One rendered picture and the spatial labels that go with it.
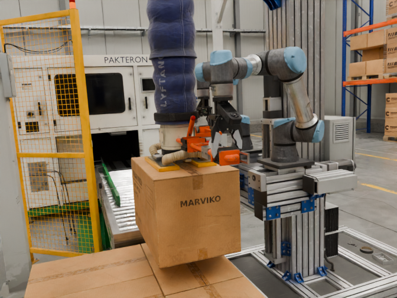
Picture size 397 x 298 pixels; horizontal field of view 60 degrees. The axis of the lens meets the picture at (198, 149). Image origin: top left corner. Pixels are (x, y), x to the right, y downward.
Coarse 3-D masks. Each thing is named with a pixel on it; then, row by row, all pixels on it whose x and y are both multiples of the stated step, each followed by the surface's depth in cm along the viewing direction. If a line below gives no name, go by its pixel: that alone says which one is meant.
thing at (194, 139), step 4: (196, 136) 156; (184, 140) 147; (188, 140) 147; (192, 140) 147; (196, 140) 148; (200, 140) 148; (204, 140) 149; (184, 144) 151; (188, 144) 147; (184, 148) 148; (188, 148) 147; (192, 148) 148; (188, 152) 147
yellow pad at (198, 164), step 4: (192, 160) 172; (196, 160) 169; (200, 160) 168; (208, 160) 168; (196, 164) 165; (200, 164) 163; (204, 164) 164; (208, 164) 165; (212, 164) 165; (216, 164) 166
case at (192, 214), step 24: (144, 168) 167; (192, 168) 163; (216, 168) 160; (144, 192) 166; (168, 192) 146; (192, 192) 149; (216, 192) 153; (144, 216) 173; (168, 216) 147; (192, 216) 151; (216, 216) 155; (168, 240) 148; (192, 240) 152; (216, 240) 157; (240, 240) 161; (168, 264) 150
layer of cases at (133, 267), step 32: (96, 256) 194; (128, 256) 192; (224, 256) 186; (32, 288) 164; (64, 288) 162; (96, 288) 161; (128, 288) 159; (160, 288) 160; (192, 288) 156; (224, 288) 155
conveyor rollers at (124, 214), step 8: (112, 176) 394; (120, 176) 397; (128, 176) 391; (104, 184) 357; (120, 184) 354; (128, 184) 356; (120, 192) 327; (128, 192) 322; (112, 200) 299; (128, 200) 295; (112, 208) 281; (120, 208) 276; (128, 208) 277; (120, 216) 257; (128, 216) 259; (120, 224) 240; (128, 224) 241
